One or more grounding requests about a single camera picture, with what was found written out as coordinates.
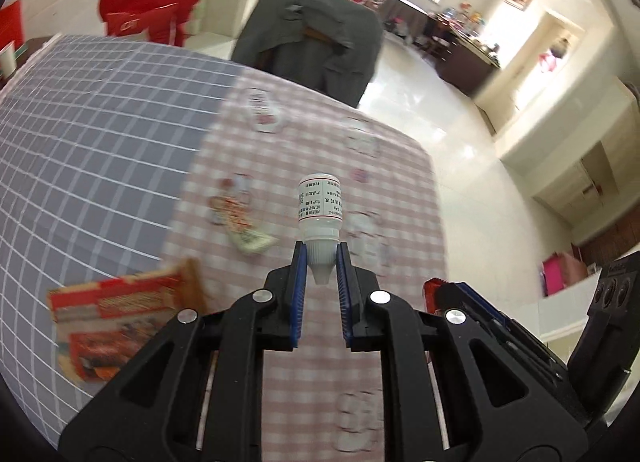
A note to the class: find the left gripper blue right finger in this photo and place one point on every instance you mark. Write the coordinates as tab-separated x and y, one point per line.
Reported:
344	271

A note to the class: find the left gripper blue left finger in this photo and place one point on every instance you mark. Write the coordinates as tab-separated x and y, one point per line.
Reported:
299	276

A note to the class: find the white medicine bottle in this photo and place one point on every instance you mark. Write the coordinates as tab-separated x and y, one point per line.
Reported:
320	220

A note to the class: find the pink bed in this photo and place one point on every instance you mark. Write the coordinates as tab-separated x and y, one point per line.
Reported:
562	270

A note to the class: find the red snack box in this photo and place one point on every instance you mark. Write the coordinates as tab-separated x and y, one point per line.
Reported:
101	325

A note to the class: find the chair with grey jacket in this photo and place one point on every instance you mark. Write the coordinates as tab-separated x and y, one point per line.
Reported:
329	46

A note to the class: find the dark wooden desk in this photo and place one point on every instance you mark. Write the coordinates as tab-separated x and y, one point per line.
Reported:
461	61

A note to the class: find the small dark covered table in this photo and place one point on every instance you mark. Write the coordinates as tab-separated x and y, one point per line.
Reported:
406	20

